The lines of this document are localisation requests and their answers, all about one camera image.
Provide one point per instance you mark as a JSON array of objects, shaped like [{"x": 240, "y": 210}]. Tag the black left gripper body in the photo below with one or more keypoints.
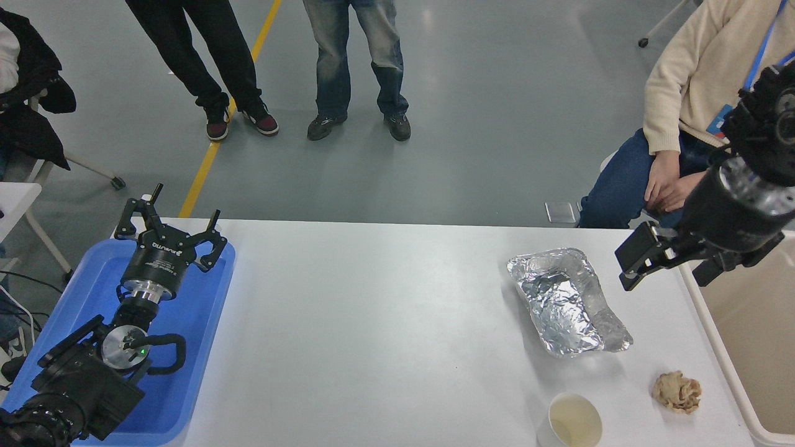
[{"x": 158, "y": 262}]

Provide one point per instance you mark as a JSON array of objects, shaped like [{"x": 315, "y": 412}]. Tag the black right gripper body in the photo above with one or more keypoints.
[{"x": 726, "y": 214}]

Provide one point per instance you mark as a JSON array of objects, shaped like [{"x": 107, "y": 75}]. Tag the white paper cup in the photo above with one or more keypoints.
[{"x": 574, "y": 422}]

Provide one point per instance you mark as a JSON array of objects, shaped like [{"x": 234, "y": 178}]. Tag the seated person's right forearm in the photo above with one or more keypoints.
[{"x": 663, "y": 105}]

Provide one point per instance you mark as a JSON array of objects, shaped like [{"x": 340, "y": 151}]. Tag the seated person's left hand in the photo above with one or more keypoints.
[{"x": 683, "y": 189}]

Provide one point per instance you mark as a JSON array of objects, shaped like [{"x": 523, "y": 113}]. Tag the seated person's right hand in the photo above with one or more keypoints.
[{"x": 659, "y": 174}]

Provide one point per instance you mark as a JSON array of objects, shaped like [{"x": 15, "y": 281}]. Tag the grey wheeled chair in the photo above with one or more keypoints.
[{"x": 118, "y": 182}]

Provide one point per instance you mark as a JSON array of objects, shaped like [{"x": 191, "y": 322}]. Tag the blue plastic tray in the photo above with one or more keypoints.
[{"x": 192, "y": 323}]

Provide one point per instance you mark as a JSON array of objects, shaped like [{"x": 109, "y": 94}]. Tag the large pale bin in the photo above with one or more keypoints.
[{"x": 751, "y": 347}]

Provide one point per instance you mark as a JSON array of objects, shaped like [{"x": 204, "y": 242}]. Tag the metal floor plate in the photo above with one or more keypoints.
[{"x": 560, "y": 212}]

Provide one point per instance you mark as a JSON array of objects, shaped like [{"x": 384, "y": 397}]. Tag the crumpled foil tray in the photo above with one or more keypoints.
[{"x": 559, "y": 304}]

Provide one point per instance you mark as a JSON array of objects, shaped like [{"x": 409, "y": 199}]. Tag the crumpled tan paper ball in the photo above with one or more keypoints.
[{"x": 677, "y": 392}]

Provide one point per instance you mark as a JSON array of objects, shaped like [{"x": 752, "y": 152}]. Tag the seated person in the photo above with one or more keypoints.
[{"x": 689, "y": 68}]

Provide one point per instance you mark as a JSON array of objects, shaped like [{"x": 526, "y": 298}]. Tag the standing person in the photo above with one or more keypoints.
[
  {"x": 211, "y": 56},
  {"x": 335, "y": 56}
]

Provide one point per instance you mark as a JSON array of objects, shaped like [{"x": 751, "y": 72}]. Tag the wheeled chair leg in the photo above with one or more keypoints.
[{"x": 643, "y": 43}]

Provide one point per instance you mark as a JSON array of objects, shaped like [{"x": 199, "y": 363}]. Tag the person at table edge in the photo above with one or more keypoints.
[{"x": 31, "y": 62}]

